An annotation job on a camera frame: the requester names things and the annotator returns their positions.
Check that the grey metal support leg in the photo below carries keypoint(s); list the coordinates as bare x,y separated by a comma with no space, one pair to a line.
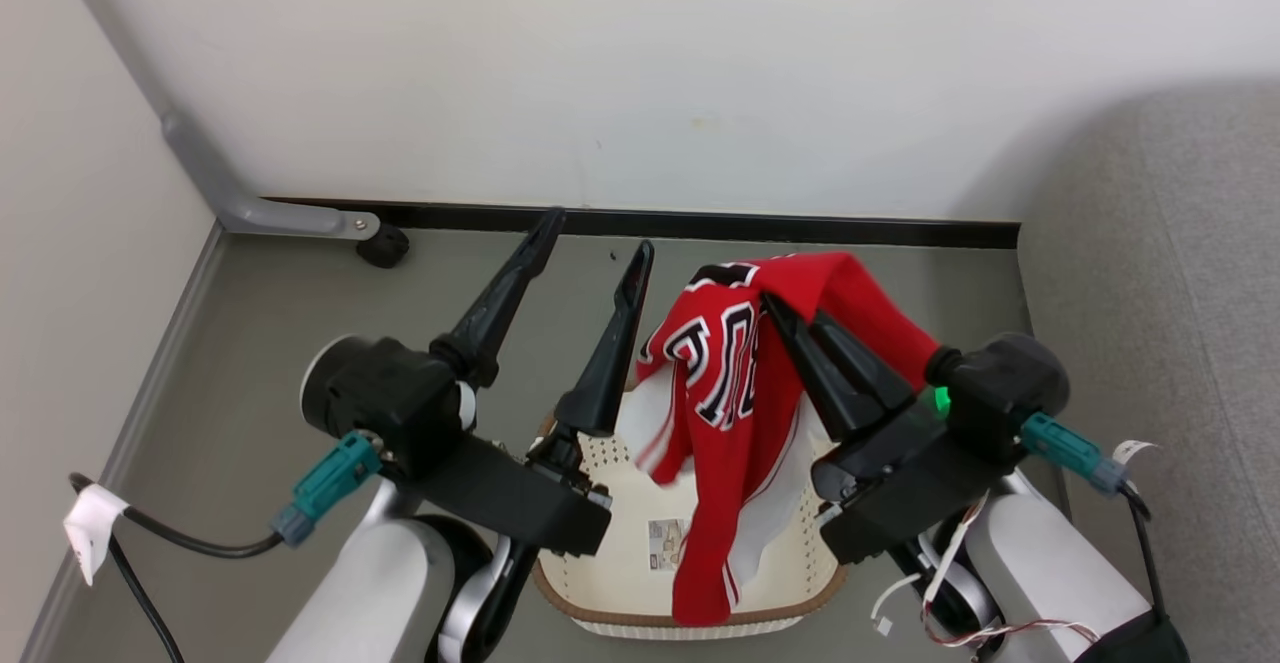
270,215

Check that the paper label sticker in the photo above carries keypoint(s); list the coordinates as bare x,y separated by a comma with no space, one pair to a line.
667,543

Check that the red jersey with black numbers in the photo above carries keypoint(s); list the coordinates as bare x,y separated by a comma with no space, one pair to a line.
720,443

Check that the black caster wheel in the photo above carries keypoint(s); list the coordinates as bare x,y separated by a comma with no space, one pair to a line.
383,246

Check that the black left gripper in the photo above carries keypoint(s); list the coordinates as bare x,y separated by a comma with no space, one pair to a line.
400,398

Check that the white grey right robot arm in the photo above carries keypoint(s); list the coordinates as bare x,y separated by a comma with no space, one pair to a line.
1050,573

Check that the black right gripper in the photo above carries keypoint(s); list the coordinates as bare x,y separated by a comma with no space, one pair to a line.
990,383

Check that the black wall baseboard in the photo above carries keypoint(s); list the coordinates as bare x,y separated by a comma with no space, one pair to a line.
800,228

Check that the grey wall baseboard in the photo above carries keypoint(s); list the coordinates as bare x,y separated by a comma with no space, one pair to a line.
150,413

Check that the white perforated laundry basket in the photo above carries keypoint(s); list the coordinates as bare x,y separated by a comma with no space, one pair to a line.
620,543

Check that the grey fabric sofa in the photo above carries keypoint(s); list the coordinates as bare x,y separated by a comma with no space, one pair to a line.
1180,293

